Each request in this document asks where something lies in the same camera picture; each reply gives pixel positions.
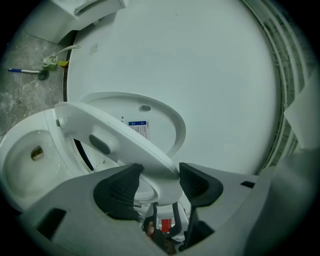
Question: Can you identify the brown yellow lump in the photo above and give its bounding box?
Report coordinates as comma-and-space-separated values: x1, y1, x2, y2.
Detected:
30, 146, 45, 161

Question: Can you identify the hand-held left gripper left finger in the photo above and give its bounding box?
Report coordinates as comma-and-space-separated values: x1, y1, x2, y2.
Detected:
19, 162, 165, 256

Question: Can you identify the white plastic toilet seat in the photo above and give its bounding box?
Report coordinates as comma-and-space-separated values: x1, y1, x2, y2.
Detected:
53, 101, 186, 208

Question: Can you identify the white toilet bowl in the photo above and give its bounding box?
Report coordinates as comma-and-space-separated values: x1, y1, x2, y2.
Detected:
0, 107, 121, 213

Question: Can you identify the black-headed toilet brush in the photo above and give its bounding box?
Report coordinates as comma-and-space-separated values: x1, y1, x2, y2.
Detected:
7, 67, 50, 81

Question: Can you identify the small white toilet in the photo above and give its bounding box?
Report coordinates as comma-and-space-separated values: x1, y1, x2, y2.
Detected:
24, 0, 130, 46

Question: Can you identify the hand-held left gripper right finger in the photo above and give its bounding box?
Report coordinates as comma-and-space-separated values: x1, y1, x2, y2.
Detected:
178, 162, 275, 256

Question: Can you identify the water supply valve with hose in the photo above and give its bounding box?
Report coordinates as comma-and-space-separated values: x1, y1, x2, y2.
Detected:
42, 44, 81, 71

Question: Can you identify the white toilet lid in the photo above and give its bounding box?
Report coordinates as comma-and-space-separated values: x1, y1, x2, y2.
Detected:
78, 91, 187, 161

